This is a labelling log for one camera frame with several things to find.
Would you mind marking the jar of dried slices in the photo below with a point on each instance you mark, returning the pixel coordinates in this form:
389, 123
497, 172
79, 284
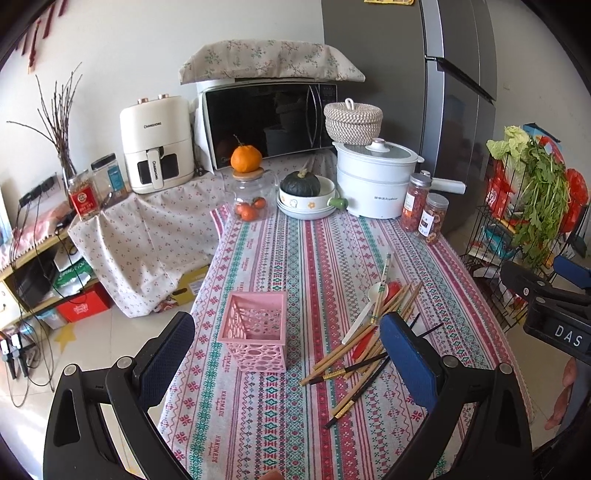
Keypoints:
433, 216

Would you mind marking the vase of dry twigs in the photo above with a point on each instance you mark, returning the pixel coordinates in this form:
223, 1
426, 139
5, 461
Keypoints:
55, 117

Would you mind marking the black chopstick gold end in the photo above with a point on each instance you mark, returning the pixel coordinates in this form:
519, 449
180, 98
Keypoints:
358, 393
348, 369

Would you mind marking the black microwave oven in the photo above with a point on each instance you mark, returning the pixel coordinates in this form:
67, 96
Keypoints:
278, 117

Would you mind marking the red label glass jar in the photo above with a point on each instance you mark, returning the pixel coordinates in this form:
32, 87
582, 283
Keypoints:
83, 195

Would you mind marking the glass jar with tangerines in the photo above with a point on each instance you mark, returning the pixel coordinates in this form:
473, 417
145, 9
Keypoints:
251, 196

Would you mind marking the person's right hand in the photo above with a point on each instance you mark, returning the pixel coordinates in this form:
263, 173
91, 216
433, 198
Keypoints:
562, 402

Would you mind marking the white plastic spoon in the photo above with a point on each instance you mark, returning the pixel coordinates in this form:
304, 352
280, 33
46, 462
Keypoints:
372, 296

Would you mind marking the black lid clear jar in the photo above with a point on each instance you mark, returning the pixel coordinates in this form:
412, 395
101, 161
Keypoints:
109, 180

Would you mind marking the dark green squash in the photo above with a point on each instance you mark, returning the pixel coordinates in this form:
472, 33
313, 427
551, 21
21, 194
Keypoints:
301, 183

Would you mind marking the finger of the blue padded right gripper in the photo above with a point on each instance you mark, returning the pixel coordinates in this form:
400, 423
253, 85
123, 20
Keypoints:
576, 274

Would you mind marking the pink perforated utensil basket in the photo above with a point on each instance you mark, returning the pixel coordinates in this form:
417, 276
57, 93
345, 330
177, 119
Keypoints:
254, 330

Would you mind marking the woven lidded basket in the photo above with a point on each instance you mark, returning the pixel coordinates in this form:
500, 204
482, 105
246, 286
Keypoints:
353, 123

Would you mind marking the leafy green vegetables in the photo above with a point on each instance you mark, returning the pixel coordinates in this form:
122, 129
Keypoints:
529, 192

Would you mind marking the yellow cardboard box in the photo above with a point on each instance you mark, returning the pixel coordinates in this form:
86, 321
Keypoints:
186, 289

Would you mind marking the white ceramic dish green handle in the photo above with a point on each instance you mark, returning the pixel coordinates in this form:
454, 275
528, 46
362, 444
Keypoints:
312, 208

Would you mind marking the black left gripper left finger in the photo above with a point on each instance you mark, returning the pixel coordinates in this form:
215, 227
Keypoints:
78, 444

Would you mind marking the floral cloth microwave cover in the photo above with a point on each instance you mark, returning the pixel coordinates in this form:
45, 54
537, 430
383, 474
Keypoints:
268, 59

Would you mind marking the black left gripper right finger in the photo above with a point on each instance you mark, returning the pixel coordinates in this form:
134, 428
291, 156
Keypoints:
497, 444

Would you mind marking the red box on shelf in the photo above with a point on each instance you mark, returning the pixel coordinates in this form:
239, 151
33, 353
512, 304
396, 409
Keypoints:
94, 300

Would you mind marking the large orange on jar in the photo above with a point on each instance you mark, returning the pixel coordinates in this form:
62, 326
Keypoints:
245, 158

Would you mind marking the white electric cooking pot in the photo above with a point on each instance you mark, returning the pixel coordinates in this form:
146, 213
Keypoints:
374, 178

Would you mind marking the black wire rack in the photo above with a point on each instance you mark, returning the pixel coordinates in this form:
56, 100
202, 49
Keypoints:
498, 220

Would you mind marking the grey refrigerator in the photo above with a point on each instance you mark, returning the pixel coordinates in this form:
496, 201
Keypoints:
431, 67

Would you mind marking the patterned striped tablecloth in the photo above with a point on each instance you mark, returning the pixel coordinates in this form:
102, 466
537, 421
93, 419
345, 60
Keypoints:
222, 423

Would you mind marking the light wooden chopstick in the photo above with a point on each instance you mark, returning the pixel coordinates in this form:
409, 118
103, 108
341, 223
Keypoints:
334, 356

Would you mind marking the jar of red dried fruit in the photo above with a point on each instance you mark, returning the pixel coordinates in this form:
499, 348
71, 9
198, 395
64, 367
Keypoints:
417, 191

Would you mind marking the white air fryer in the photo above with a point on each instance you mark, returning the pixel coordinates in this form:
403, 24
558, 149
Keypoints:
157, 143

